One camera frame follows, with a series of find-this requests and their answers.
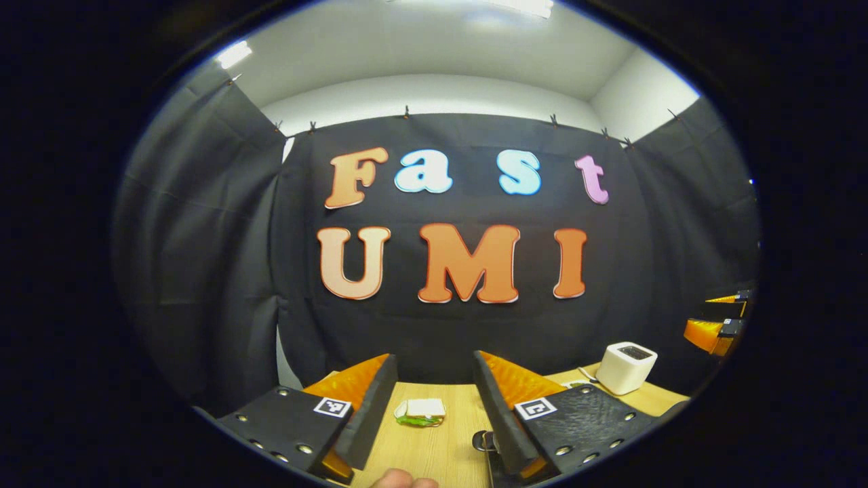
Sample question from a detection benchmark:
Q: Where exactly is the sandwich with lettuce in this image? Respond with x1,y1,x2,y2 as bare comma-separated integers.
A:
395,399,447,428

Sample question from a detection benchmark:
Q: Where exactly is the white box appliance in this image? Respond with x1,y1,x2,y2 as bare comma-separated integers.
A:
595,342,658,396

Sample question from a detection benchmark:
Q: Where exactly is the row of black cloth clips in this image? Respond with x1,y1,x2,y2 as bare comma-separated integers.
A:
227,73,679,148

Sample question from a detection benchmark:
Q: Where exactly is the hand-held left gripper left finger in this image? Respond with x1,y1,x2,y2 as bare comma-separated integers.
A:
217,352,399,483

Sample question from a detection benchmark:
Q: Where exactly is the steel pot with black handle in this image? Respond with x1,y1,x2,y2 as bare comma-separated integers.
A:
473,430,506,488

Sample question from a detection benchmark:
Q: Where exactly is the small ceiling light panel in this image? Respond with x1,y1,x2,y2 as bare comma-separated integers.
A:
216,41,253,70

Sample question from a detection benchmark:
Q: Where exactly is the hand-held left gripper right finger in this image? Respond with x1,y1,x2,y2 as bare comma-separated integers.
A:
473,350,658,483

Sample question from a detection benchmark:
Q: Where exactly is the black backdrop cloth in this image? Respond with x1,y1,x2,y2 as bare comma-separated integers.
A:
112,61,760,418

